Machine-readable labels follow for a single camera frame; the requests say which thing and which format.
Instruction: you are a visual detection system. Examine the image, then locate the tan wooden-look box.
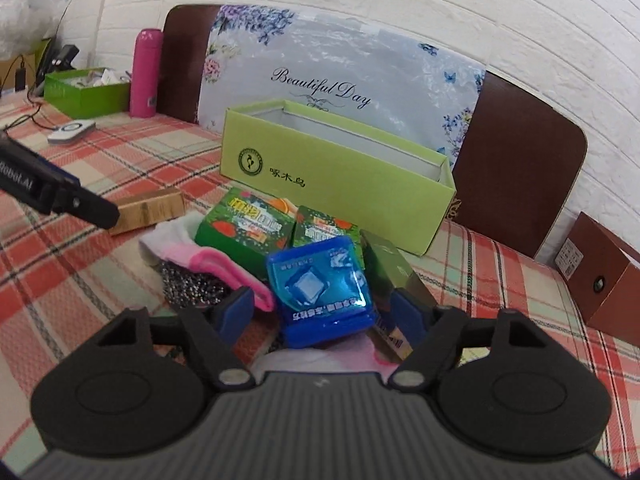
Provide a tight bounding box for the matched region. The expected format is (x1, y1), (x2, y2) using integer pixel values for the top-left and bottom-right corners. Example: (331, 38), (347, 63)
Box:
(107, 188), (186, 236)

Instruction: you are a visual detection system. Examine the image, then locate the blue plastic gum box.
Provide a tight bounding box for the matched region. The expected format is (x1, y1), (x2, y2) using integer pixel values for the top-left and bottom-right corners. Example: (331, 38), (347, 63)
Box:
(266, 235), (376, 349)

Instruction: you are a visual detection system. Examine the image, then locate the white round charger device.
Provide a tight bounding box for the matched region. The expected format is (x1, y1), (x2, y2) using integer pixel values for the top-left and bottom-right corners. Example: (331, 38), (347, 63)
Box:
(47, 119), (96, 144)

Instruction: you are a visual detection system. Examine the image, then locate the pink thermos bottle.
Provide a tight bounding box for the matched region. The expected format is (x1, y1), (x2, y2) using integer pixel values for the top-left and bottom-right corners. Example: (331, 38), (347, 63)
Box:
(129, 28), (164, 118)

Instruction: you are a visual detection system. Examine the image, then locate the floral pillow Beautiful Day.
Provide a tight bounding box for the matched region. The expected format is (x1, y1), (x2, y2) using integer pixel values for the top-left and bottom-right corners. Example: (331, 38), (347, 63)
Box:
(196, 4), (486, 162)

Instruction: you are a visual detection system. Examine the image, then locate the black cable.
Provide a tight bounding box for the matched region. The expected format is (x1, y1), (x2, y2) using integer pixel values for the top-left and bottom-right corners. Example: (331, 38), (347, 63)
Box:
(0, 52), (59, 134)

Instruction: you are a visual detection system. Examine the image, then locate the brown open cardboard box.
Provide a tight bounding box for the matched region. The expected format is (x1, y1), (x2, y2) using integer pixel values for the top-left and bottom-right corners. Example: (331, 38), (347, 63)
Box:
(554, 212), (640, 346)

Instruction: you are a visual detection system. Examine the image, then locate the dark green slim box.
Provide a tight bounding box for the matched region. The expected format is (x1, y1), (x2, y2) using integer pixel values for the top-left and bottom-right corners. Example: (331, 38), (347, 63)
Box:
(360, 230), (437, 360)

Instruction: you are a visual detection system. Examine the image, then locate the dark brown headboard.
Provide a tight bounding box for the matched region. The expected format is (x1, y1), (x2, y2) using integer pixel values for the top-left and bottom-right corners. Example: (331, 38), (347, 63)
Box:
(157, 4), (588, 257)

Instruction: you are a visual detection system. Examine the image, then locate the black phone stand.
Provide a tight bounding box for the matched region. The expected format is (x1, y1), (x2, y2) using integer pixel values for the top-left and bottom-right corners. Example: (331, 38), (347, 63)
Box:
(36, 42), (79, 87)

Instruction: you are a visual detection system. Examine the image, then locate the metal scouring pad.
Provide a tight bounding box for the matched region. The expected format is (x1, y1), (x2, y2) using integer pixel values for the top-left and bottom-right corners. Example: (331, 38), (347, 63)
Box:
(160, 261), (232, 309)

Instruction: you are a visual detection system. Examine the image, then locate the large green cardboard box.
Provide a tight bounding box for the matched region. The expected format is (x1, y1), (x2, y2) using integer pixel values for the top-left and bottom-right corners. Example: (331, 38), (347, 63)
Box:
(220, 100), (456, 256)

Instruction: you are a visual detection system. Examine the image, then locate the green fruit candy box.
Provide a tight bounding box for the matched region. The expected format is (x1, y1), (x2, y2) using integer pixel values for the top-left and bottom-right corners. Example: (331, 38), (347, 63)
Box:
(194, 188), (294, 282)

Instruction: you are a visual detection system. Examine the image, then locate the green box with items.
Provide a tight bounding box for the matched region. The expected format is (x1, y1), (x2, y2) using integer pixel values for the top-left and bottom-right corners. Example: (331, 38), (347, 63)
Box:
(44, 70), (130, 119)

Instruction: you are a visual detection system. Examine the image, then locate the plaid bed sheet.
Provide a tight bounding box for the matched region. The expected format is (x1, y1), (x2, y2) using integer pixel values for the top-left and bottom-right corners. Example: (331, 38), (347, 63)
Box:
(1, 93), (639, 474)

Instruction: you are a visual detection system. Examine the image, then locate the white pink sock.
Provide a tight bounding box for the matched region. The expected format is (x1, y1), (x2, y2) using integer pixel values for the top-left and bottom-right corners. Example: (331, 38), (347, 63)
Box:
(139, 211), (276, 312)

